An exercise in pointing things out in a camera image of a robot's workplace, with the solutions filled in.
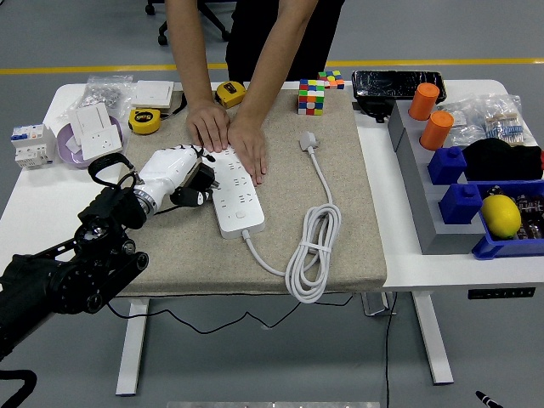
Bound person's right hand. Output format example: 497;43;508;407
185;99;233;155

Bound person's left hand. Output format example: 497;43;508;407
227;114;269;187

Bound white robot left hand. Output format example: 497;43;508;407
137;144;217;214

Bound black-white robot right hand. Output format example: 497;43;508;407
474;389;499;408

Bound black plug adapter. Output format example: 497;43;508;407
186;163;221;192

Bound white power strip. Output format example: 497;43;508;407
199;144;267;241

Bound yellow tape measure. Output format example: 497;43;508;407
215;80;249;109
127;108;163;136

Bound large colourful puzzle cube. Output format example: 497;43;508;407
297;78;326;116

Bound white table leg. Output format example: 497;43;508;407
115;297;150;397
412;292;455;387

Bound grey-brown mat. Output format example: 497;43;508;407
110;87;388;297

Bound purple bowl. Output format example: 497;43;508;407
56;114;125;170

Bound black office chair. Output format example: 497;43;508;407
144;0;233;47

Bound clear bag of screws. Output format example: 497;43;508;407
57;74;136;120

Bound person's torso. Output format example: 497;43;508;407
224;0;346;84

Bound small colourful puzzle cube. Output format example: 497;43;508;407
317;70;346;91

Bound black table control panel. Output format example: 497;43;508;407
467;286;537;300

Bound white circuit breaker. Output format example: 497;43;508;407
11;122;59;170

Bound black plastic-wrapped tray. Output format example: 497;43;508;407
351;70;448;104

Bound grey box under table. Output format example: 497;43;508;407
360;292;397;318

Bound blue storage bin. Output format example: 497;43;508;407
470;178;544;261

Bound grey stepped block holder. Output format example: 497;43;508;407
387;100;486;256

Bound orange cylinder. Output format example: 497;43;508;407
408;82;441;122
419;110;456;152

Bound yellow lemon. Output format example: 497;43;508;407
479;194;523;240

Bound blue block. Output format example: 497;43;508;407
427;146;468;186
438;183;485;226

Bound clear plastic bag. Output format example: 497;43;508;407
439;99;490;148

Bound black cloth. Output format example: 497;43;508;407
461;138;544;183

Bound clear bag of resistors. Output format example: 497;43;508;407
479;95;536;148

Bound black tape measure strap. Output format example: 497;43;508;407
160;91;189;120

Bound white power strip cord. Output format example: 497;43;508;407
241;130;343;304

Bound white switch panel stack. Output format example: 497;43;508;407
129;79;176;112

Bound white wall socket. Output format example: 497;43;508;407
80;125;124;162

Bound black hanging cable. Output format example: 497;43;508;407
383;292;399;408

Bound thin black plug cord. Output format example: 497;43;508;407
105;292;356;336

